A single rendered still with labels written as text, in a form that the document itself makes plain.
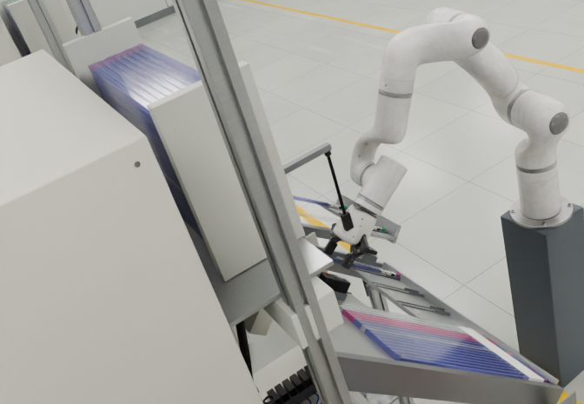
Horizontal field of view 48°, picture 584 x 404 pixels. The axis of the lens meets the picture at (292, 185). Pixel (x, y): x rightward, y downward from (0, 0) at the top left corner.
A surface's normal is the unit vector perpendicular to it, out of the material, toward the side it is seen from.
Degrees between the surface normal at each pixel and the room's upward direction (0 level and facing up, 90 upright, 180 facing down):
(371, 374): 90
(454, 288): 0
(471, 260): 0
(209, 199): 90
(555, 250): 90
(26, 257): 90
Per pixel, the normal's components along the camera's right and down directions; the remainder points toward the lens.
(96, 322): 0.49, 0.32
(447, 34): -0.45, 0.19
